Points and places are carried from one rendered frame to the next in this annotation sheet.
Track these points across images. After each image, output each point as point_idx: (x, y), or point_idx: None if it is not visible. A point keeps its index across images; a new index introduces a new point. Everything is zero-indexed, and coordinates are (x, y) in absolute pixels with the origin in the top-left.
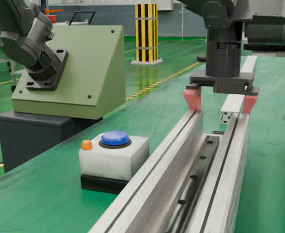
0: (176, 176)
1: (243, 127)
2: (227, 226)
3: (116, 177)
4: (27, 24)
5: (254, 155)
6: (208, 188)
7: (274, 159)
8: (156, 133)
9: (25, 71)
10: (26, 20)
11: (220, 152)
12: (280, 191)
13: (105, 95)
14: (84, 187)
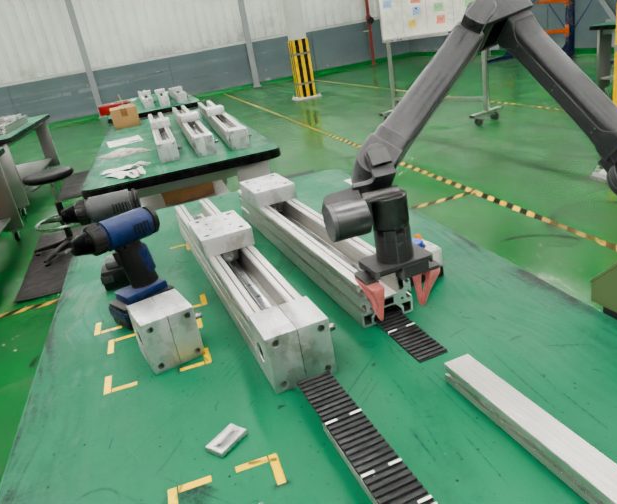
0: (350, 256)
1: (340, 269)
2: (299, 247)
3: None
4: (606, 149)
5: (368, 340)
6: (310, 237)
7: (347, 343)
8: (489, 318)
9: None
10: (603, 144)
11: (328, 250)
12: None
13: (616, 285)
14: None
